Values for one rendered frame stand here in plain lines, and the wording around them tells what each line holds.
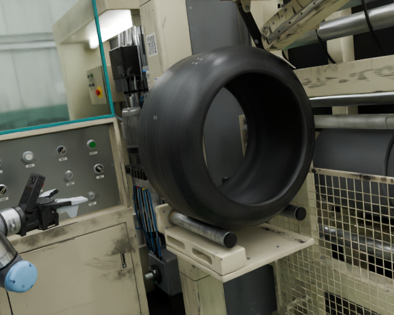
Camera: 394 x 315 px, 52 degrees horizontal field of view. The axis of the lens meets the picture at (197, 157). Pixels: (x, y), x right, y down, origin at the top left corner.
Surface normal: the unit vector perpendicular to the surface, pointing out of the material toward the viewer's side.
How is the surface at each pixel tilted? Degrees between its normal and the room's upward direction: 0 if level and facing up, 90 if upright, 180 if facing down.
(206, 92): 83
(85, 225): 90
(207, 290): 90
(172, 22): 90
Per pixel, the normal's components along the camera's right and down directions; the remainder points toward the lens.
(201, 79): -0.13, -0.41
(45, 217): 0.81, 0.13
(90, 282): 0.52, 0.07
